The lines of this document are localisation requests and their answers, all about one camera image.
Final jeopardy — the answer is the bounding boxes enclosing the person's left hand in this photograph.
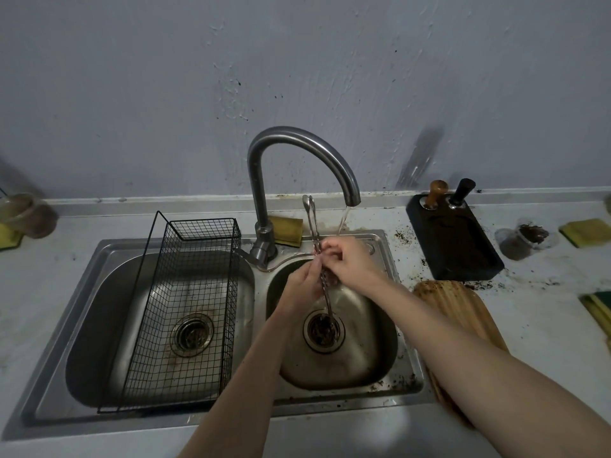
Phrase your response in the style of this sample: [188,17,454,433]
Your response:
[274,255,331,325]

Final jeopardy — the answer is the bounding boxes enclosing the person's right hand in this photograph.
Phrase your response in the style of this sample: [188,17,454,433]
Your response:
[317,236,398,302]

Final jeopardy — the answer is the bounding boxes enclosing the metal kitchen tongs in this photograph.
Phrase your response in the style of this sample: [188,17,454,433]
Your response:
[302,194,341,337]

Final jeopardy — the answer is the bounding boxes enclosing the person's left forearm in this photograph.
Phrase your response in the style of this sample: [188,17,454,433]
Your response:
[178,310,318,458]

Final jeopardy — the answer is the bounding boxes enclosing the person's right forearm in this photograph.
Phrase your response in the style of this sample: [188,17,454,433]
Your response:
[375,277,611,458]

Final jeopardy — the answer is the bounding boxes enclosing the yellow green sponge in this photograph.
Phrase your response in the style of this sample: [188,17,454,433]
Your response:
[579,291,611,351]
[267,215,305,248]

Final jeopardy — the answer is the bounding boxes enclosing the metal sink drain strainer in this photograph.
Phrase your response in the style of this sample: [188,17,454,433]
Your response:
[170,314,214,357]
[303,309,345,353]

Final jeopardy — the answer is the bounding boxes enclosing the curved steel faucet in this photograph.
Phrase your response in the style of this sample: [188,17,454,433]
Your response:
[247,127,362,272]

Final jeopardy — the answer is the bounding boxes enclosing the black tamping mat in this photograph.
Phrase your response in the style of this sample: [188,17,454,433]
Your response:
[406,191,505,281]

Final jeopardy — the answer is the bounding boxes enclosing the wooden cutting board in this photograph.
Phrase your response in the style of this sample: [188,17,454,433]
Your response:
[411,280,510,427]

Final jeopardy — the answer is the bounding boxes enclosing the plastic cup with coffee grounds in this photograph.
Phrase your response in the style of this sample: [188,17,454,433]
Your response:
[495,223,559,261]

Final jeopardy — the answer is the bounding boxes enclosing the stainless steel double sink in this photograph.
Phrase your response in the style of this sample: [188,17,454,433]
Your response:
[2,229,437,441]

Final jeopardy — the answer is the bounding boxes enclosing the wooden handled tamper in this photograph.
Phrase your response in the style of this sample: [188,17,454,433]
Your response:
[424,180,449,210]

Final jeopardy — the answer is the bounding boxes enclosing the black wire basket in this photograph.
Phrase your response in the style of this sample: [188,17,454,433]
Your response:
[98,211,242,414]

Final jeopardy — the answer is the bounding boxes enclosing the black handled tamper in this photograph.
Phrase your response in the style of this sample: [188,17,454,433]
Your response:
[448,178,476,209]

